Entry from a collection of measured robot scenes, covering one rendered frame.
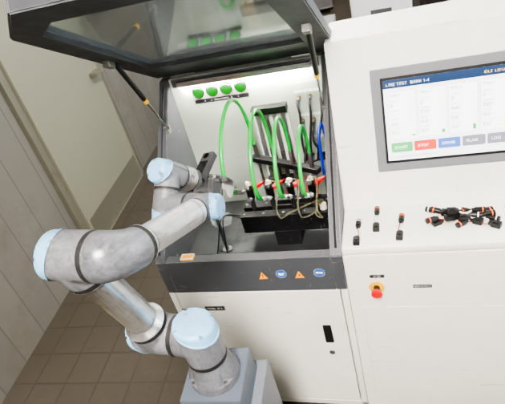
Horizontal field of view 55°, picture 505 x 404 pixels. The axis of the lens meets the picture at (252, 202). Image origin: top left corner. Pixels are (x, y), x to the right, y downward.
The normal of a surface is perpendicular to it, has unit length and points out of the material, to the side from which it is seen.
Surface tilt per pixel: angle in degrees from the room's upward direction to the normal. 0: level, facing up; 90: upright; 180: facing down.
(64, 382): 0
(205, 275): 90
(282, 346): 90
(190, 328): 7
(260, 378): 0
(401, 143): 76
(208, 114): 90
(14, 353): 90
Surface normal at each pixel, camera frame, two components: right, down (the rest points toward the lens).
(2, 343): 0.96, -0.11
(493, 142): -0.25, 0.39
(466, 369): -0.19, 0.60
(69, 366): -0.23, -0.80
